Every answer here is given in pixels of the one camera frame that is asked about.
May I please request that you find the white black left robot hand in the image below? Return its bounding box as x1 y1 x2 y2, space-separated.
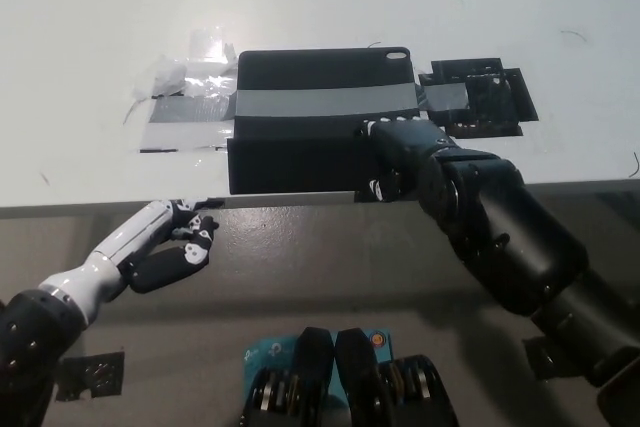
38 198 225 328

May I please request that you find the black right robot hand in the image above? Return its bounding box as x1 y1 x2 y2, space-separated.
353 116 589 318

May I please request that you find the black tablet cover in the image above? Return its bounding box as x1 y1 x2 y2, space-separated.
227 46 427 205

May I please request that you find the pale glossy tape patch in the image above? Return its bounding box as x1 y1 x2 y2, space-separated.
137 121 236 154

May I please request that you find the dark grey tape patch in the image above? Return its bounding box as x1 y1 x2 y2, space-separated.
147 95 239 126

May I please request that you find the teal router box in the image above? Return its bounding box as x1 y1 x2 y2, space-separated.
242 328 393 399

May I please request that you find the crumpled clear tape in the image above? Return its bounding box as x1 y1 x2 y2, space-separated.
121 27 241 100

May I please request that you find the teal box with black feet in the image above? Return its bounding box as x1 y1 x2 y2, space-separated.
237 327 459 427

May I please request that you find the grey duct tape strip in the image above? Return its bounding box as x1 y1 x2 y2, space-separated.
233 81 470 122

